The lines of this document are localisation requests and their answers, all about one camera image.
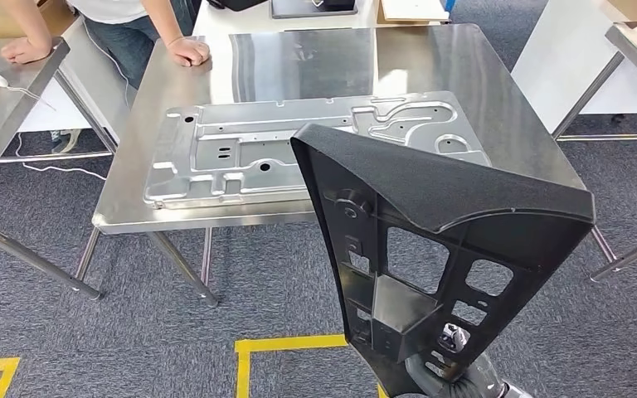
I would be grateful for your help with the person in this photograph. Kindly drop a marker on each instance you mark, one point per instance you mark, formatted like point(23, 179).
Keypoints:
point(115, 38)

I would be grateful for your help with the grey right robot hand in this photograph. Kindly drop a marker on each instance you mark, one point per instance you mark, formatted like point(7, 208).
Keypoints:
point(428, 371)

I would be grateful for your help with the stainless steel workbench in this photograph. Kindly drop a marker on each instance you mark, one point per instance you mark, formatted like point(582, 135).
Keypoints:
point(0, 143)
point(461, 71)
point(588, 94)

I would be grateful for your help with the white desk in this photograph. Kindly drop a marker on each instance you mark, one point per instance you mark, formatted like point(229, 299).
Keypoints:
point(241, 19)
point(49, 118)
point(560, 44)

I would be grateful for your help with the person's left hand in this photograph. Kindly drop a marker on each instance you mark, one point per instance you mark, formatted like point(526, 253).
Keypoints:
point(188, 52)

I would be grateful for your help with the black rectangular plastic plate part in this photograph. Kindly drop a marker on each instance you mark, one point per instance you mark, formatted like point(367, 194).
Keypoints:
point(434, 181)

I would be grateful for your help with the black tray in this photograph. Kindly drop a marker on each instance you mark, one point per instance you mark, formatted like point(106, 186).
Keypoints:
point(313, 11)

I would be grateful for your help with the person's left forearm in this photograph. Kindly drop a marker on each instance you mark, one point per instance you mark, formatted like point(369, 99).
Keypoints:
point(164, 22)

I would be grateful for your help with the person's right hand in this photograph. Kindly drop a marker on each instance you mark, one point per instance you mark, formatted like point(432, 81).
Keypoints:
point(24, 52)

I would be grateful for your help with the stamped silver metal panel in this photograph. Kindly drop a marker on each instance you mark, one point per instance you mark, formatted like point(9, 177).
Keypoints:
point(230, 159)

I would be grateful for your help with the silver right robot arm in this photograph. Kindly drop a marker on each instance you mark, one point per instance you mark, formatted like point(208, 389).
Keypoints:
point(478, 391)

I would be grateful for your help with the person's right forearm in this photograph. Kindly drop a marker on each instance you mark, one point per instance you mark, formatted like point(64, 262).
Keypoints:
point(24, 22)

